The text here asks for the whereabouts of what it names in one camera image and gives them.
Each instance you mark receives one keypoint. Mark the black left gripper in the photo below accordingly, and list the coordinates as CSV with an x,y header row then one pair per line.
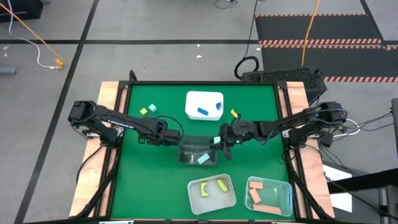
x,y
172,137

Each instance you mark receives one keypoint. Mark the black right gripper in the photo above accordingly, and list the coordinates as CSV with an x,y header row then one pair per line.
x,y
241,132

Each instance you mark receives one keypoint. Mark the mint rectangular block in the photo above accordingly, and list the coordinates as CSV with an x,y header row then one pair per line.
x,y
203,158

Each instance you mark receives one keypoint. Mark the yellow cylinder block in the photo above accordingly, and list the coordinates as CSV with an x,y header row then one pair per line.
x,y
222,185

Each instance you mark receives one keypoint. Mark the yellow cube block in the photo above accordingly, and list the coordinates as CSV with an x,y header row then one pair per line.
x,y
143,111

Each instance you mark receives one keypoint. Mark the bright blue cube block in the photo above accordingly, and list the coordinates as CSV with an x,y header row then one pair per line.
x,y
218,106

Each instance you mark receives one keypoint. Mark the yellow L-shaped block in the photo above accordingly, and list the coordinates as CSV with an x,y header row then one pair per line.
x,y
202,189

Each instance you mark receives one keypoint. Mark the small pink block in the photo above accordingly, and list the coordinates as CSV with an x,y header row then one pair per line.
x,y
256,184

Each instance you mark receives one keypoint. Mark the long pink block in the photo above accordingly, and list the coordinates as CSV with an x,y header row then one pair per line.
x,y
266,208

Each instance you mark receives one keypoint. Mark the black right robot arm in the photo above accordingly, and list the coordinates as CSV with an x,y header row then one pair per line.
x,y
295,119

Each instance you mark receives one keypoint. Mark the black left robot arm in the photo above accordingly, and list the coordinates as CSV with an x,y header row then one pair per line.
x,y
124,122

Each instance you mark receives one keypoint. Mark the dark smoky plastic bin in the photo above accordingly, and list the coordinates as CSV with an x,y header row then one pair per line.
x,y
189,157

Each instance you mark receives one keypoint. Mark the white plastic bin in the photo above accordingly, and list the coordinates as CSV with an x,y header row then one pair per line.
x,y
199,99

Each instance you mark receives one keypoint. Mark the green table mat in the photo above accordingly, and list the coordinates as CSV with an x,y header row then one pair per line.
x,y
155,186

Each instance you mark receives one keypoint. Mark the frosted clear plastic bin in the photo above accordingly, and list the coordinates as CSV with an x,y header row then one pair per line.
x,y
214,205

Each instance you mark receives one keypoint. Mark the black perforated computer case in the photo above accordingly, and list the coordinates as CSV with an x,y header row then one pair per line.
x,y
289,74

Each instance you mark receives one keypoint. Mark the white board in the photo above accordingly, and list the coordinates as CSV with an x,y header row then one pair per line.
x,y
342,202

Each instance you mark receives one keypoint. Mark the black striped floor mat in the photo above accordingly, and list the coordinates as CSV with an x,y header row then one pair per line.
x,y
326,59

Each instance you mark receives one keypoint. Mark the black beam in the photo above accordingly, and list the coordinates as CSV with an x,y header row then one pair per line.
x,y
367,181

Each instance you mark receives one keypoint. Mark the grey flat object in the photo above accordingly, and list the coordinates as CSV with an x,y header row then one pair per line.
x,y
7,70

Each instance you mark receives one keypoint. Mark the black box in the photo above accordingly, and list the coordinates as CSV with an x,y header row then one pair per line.
x,y
18,11

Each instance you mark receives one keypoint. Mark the black aluminium table frame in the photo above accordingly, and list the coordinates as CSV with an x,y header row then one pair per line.
x,y
174,82

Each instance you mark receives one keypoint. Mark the silver metal bracket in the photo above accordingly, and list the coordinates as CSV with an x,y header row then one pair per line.
x,y
285,133

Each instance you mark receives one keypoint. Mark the grey post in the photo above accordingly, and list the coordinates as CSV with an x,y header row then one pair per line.
x,y
395,124

